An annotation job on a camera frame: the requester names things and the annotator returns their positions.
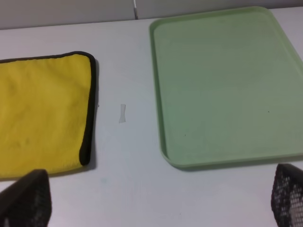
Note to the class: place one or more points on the yellow towel with black trim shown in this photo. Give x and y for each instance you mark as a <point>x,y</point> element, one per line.
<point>47,111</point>

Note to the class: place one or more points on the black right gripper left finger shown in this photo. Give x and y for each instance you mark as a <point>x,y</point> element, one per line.
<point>27,202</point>

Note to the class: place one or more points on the light green plastic tray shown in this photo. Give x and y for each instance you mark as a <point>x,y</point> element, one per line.
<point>229,88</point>

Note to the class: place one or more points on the white tape strip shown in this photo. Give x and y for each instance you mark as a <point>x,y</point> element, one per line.
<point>122,113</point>

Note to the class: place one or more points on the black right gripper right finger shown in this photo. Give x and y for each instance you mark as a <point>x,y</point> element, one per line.
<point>287,196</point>

